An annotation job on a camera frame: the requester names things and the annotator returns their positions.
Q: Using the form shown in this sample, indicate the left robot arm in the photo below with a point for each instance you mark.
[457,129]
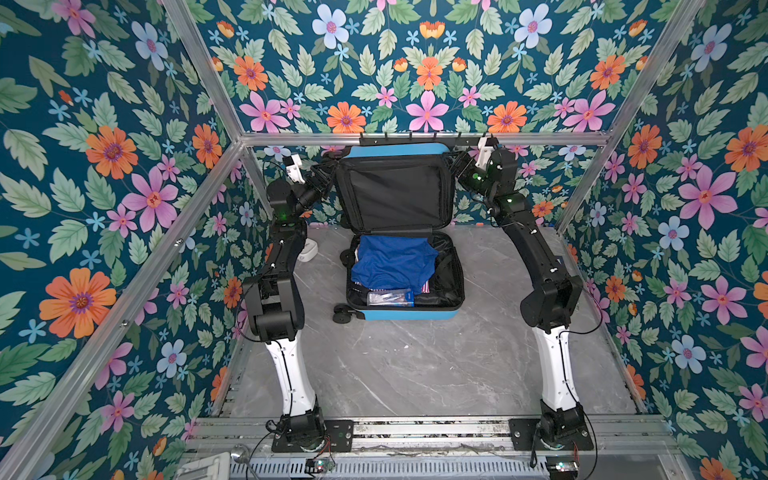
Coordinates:
[273,302]

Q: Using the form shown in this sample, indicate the black coat hook rail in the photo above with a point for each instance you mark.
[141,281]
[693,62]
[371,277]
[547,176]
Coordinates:
[450,140]

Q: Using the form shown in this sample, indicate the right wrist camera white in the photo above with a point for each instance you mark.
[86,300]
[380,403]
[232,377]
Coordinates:
[486,146]

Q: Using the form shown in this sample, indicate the blue t-shirt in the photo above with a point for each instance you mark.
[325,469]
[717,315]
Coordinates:
[393,263]

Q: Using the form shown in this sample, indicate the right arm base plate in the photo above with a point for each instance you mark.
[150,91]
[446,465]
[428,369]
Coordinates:
[549,435]

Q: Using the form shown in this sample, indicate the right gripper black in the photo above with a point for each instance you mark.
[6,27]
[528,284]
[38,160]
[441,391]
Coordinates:
[464,161]

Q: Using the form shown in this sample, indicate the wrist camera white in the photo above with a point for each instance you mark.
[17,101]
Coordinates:
[293,168]
[486,146]

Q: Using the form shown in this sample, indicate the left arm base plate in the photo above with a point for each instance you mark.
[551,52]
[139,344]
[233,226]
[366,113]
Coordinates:
[336,433]

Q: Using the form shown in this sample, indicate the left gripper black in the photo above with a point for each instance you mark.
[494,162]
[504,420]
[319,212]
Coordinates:
[320,185]

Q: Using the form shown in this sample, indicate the white round device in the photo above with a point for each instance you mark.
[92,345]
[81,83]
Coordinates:
[309,251]

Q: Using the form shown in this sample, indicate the clear jar blue lid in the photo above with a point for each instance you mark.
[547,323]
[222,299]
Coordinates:
[391,298]

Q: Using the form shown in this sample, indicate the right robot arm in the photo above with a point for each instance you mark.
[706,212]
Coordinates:
[548,308]

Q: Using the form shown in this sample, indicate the blue suitcase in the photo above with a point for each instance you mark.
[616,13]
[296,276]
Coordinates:
[400,191]

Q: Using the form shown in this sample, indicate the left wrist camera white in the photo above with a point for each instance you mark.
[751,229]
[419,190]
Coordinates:
[293,168]

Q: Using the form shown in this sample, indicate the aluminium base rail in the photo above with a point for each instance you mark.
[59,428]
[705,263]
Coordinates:
[611,434]

